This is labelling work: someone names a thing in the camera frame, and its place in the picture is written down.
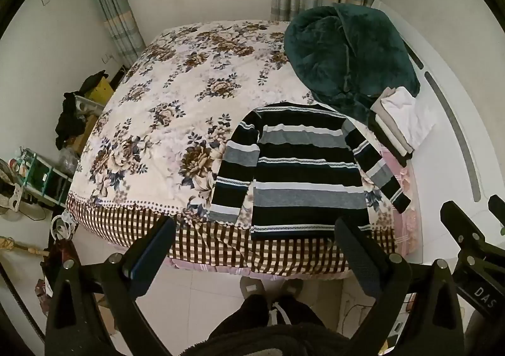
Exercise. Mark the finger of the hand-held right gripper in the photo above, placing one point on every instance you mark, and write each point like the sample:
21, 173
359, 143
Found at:
461, 223
498, 206

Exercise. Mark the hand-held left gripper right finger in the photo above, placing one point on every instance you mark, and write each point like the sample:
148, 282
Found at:
355, 257

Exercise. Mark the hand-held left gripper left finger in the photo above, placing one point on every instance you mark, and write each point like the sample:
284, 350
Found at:
144, 261

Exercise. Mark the black grey white striped sweater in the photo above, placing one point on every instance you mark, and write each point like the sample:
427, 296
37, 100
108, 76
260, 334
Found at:
303, 170

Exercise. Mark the stack of folded clothes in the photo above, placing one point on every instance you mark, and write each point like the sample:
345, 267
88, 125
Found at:
398, 119

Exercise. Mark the pink bed sheet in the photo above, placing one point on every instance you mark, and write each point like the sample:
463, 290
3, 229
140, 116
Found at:
404, 190

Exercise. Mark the grey slipper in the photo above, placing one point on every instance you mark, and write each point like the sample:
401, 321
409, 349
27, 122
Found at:
252, 287
292, 287

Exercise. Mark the person's dark pants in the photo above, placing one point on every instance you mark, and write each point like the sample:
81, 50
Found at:
256, 324

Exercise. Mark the green framed shelf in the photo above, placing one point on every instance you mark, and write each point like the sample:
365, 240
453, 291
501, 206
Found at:
39, 178

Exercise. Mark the cardboard box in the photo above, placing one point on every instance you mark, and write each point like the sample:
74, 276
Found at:
85, 133

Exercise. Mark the white fan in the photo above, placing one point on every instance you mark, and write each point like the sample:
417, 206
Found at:
11, 198

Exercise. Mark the black cloth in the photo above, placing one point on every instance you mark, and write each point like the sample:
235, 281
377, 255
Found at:
70, 119

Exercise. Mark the floral fleece blanket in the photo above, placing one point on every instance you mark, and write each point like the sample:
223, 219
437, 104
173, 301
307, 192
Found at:
173, 103

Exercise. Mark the yellow box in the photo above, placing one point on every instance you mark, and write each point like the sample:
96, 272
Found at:
103, 90

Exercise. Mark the dark green plush blanket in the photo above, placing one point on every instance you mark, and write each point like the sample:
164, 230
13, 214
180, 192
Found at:
339, 52

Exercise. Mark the white bed frame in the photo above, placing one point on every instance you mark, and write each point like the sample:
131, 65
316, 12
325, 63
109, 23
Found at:
442, 75

